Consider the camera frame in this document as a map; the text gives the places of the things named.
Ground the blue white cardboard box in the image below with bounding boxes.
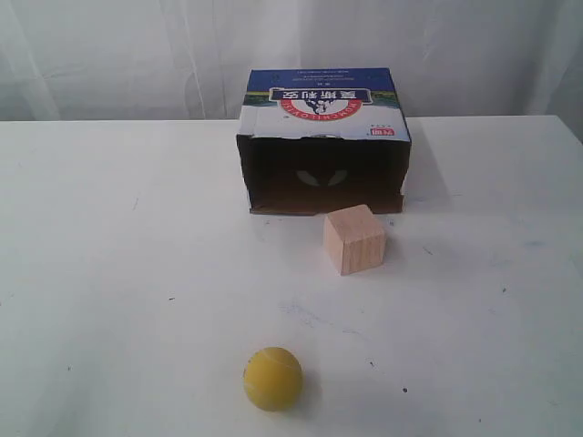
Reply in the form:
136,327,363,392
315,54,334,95
236,67,412,216

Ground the light wooden cube block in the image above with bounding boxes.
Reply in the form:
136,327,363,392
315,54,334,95
323,204,387,276

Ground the yellow ball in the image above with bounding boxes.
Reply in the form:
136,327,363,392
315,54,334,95
242,347,303,412

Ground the white backdrop curtain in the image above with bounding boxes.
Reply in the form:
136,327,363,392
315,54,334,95
1,1,582,127

